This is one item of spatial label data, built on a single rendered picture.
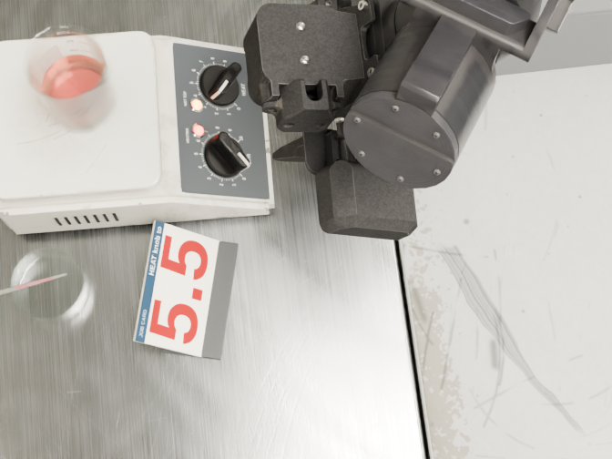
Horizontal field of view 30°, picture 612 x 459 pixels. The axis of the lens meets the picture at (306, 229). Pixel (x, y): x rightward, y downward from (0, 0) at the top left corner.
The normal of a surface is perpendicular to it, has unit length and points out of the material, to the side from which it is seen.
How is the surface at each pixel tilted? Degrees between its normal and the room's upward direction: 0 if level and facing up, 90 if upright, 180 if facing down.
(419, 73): 20
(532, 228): 0
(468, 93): 48
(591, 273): 0
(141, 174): 0
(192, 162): 30
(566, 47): 90
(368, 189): 35
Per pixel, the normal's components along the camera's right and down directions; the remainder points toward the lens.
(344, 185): -0.17, -0.24
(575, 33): 0.12, 0.96
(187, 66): 0.51, -0.26
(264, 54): 0.29, -0.31
